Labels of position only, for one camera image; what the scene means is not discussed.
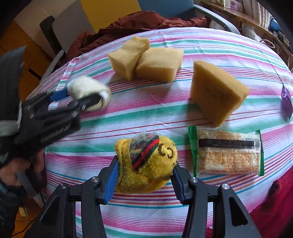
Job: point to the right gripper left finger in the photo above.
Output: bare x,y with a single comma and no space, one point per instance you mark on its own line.
58,217

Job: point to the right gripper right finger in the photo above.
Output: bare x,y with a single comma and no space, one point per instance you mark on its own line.
230,217

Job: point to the white sock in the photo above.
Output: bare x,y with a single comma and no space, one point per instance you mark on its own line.
84,86

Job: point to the yellow knitted sock ball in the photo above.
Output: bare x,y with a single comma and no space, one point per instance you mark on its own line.
146,163

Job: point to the yellow sponge block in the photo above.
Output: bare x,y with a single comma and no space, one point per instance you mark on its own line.
124,60
159,64

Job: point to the yellow sponge wedge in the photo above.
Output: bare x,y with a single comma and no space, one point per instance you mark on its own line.
217,93

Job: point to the person left hand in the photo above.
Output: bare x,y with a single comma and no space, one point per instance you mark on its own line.
8,172

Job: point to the red cloth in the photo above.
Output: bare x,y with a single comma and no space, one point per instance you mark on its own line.
272,214

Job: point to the green cracker packet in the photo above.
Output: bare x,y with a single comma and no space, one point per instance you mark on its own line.
223,152

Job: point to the striped bed sheet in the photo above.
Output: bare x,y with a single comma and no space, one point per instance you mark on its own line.
148,106

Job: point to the grey yellow blue headboard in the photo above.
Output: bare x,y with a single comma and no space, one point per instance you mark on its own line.
82,16

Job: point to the dark red blanket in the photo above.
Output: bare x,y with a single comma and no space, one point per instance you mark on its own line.
133,23

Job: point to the wooden desk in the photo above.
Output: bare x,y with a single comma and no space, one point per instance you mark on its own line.
255,22

